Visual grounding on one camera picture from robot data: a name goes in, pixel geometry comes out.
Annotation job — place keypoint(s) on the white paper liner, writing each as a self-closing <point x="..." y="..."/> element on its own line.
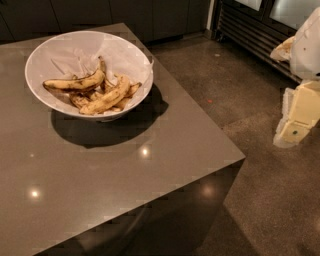
<point x="78" y="55"/>

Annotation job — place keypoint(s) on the dark cabinet row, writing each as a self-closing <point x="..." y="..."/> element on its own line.
<point x="150" y="20"/>

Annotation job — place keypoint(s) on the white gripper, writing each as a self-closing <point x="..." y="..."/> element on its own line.
<point x="307" y="50"/>

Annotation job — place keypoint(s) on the upright banana stem piece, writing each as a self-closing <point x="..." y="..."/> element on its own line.
<point x="106" y="84"/>

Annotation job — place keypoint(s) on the white bowl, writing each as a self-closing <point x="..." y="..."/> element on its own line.
<point x="39" y="69"/>

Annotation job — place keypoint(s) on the long spotted banana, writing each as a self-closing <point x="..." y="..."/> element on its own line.
<point x="100" y="103"/>

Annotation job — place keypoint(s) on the lower left small banana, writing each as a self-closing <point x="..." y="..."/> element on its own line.
<point x="78" y="100"/>

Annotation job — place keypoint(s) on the upper left spotted banana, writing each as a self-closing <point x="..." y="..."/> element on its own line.
<point x="78" y="85"/>

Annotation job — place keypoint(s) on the right rear banana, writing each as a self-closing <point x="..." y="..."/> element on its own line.
<point x="132" y="90"/>

